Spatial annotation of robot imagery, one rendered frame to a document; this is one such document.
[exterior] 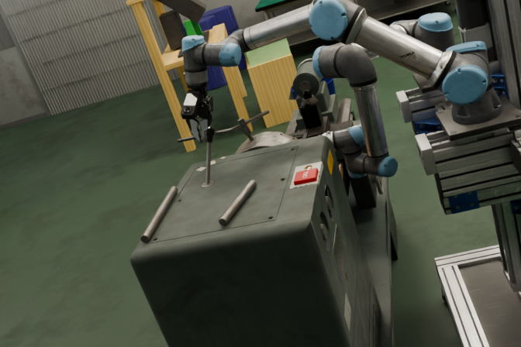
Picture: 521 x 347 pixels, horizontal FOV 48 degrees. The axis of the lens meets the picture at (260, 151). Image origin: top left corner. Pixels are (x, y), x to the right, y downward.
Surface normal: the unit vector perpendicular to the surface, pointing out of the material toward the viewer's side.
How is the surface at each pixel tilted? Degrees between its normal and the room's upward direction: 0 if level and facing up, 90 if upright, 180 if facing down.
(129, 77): 90
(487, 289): 0
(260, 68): 90
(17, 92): 90
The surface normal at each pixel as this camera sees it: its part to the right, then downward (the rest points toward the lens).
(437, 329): -0.30, -0.89
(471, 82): -0.22, 0.49
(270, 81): 0.06, 0.34
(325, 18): -0.46, 0.36
